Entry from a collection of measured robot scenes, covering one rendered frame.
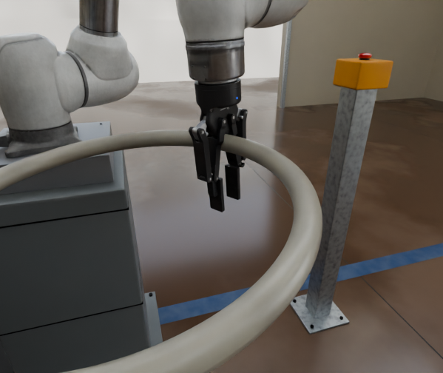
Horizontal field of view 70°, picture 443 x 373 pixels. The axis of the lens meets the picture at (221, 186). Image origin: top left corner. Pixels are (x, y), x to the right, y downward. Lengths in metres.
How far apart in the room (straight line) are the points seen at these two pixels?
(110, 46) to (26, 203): 0.46
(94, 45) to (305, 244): 0.80
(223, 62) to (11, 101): 0.59
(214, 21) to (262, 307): 0.37
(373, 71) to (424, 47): 6.13
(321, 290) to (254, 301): 1.22
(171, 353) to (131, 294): 0.82
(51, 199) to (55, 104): 0.24
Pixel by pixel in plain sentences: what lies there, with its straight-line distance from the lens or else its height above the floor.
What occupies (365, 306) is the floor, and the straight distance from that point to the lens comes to 1.72.
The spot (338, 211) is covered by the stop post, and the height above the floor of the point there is 0.56.
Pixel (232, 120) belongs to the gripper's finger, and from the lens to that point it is 0.54.
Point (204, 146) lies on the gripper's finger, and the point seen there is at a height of 0.99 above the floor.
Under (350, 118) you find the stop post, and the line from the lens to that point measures 1.11.
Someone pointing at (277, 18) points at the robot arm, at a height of 1.18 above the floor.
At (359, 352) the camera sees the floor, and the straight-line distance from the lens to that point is 1.53.
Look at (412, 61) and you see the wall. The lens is 7.08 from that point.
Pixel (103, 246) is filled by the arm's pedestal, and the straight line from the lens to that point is 0.92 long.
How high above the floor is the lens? 1.16
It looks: 26 degrees down
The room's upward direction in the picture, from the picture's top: straight up
